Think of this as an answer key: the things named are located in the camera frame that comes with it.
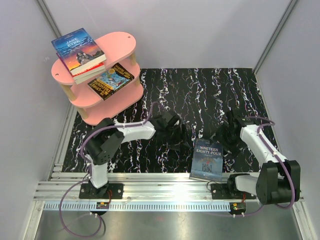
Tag pink three-tier shelf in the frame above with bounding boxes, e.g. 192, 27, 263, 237
51, 31, 144, 126

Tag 169-Storey Treehouse black book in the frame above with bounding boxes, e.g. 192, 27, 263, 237
87, 63, 135, 101

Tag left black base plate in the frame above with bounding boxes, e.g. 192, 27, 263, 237
78, 182, 124, 200

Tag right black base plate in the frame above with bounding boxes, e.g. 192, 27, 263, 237
210, 183, 257, 200

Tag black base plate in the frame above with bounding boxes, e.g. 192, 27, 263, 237
78, 182, 124, 200
210, 183, 257, 200

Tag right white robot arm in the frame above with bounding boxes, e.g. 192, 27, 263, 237
213, 110, 301, 209

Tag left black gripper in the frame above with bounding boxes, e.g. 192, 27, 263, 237
163, 123, 191, 151

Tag Nineteen Eighty-Four blue book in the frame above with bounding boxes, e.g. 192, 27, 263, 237
189, 138, 224, 183

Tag purple paperback book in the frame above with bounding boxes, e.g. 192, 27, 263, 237
74, 72, 103, 85

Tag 13-Storey Treehouse red book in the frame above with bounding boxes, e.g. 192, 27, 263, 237
56, 50, 107, 81

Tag aluminium rail frame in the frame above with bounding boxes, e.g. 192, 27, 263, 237
23, 99, 312, 240

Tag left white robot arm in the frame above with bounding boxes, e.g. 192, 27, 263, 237
81, 112, 191, 199

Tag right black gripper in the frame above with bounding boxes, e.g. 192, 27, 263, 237
209, 124, 246, 160

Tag Jane Eyre blue book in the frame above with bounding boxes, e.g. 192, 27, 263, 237
50, 27, 107, 77

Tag slotted white cable duct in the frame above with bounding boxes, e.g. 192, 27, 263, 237
44, 201, 231, 212

